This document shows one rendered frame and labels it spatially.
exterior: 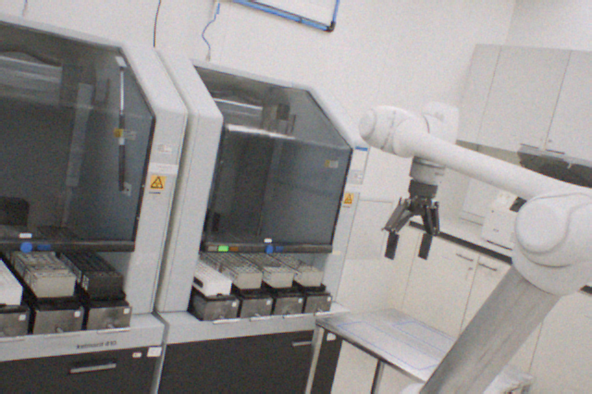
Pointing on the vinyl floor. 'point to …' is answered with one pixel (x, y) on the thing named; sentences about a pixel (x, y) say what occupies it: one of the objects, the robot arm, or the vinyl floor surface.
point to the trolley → (400, 348)
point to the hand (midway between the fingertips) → (406, 254)
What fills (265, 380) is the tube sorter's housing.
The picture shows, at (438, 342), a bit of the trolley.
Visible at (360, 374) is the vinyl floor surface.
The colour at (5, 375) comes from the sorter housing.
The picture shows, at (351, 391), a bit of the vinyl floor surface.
